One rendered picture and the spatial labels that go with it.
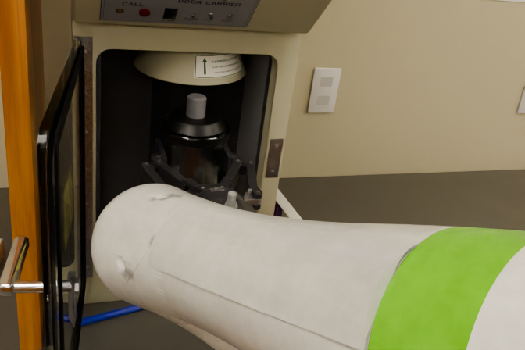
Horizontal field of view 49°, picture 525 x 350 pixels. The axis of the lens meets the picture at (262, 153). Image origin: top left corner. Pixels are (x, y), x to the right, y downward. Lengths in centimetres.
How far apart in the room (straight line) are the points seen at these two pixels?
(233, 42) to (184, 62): 8
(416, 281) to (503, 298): 4
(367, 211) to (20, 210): 82
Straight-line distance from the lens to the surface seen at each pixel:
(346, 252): 28
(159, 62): 88
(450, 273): 24
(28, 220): 82
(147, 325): 98
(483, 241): 25
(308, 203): 135
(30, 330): 93
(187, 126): 83
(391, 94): 151
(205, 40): 83
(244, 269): 33
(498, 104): 171
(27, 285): 64
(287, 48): 87
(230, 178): 79
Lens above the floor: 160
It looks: 25 degrees down
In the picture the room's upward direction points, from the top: 8 degrees clockwise
